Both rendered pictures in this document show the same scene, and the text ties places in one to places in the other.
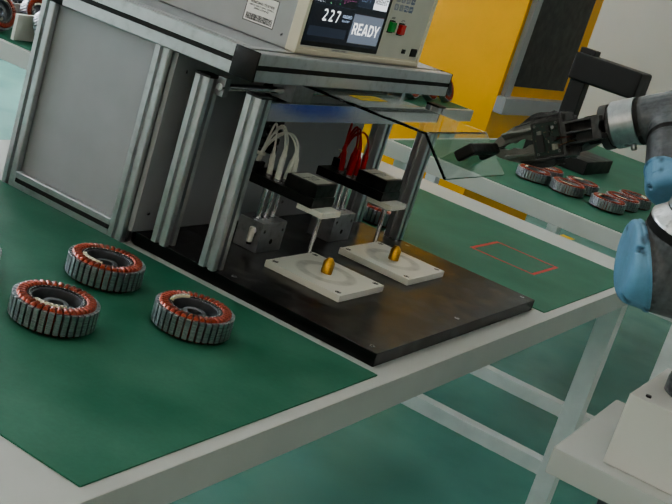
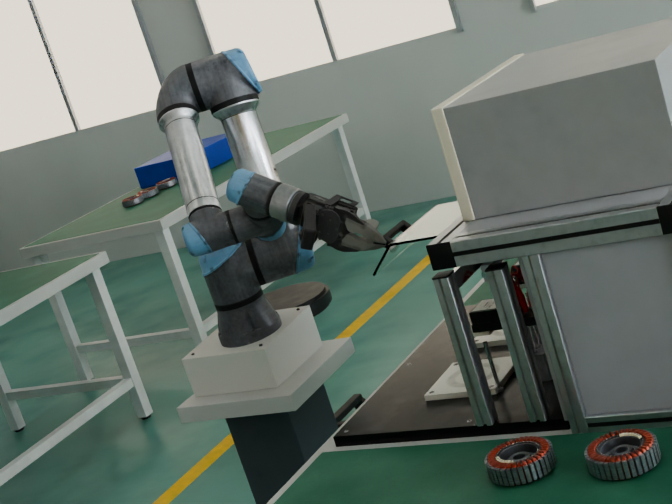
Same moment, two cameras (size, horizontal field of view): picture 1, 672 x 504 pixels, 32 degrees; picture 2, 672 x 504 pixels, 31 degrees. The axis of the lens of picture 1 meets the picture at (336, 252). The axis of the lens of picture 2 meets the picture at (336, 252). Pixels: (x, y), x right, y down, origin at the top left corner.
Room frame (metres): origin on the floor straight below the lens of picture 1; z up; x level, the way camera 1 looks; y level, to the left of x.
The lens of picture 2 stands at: (4.29, -0.08, 1.61)
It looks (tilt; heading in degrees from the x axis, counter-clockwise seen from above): 13 degrees down; 185
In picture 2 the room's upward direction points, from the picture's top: 18 degrees counter-clockwise
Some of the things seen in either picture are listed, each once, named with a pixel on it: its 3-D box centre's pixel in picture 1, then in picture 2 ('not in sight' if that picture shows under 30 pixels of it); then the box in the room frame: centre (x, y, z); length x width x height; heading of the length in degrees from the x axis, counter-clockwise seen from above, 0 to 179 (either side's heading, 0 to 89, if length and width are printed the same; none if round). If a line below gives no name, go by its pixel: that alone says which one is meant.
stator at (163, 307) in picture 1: (193, 316); not in sight; (1.50, 0.16, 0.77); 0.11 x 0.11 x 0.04
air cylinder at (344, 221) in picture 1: (331, 222); (540, 360); (2.13, 0.02, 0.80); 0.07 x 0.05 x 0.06; 153
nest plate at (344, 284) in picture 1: (325, 275); (514, 327); (1.85, 0.01, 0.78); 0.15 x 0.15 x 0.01; 63
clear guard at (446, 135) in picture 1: (398, 127); (465, 229); (1.95, -0.04, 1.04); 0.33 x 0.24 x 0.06; 63
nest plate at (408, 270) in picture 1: (392, 262); (473, 377); (2.07, -0.10, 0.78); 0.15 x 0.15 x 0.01; 63
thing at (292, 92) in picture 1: (293, 87); not in sight; (1.95, 0.15, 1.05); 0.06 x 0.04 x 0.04; 153
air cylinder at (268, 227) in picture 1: (260, 231); not in sight; (1.92, 0.13, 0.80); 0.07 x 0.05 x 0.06; 153
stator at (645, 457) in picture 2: not in sight; (622, 453); (2.55, 0.08, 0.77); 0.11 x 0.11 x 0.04
